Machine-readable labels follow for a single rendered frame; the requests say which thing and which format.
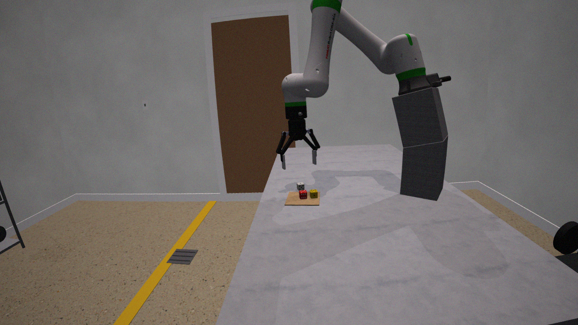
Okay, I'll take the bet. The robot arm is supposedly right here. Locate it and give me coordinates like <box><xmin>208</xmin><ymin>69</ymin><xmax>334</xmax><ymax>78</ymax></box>
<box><xmin>281</xmin><ymin>0</ymin><xmax>451</xmax><ymax>121</ymax></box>

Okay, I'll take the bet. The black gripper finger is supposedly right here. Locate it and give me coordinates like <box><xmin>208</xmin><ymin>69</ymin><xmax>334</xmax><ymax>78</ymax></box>
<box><xmin>300</xmin><ymin>129</ymin><xmax>320</xmax><ymax>165</ymax></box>
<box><xmin>276</xmin><ymin>131</ymin><xmax>298</xmax><ymax>170</ymax></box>

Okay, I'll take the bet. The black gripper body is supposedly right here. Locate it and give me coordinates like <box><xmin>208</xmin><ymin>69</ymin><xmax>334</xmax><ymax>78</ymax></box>
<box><xmin>288</xmin><ymin>119</ymin><xmax>307</xmax><ymax>141</ymax></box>

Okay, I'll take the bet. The tan mat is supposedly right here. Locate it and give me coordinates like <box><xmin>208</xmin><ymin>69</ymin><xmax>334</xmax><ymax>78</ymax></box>
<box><xmin>285</xmin><ymin>192</ymin><xmax>320</xmax><ymax>206</ymax></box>

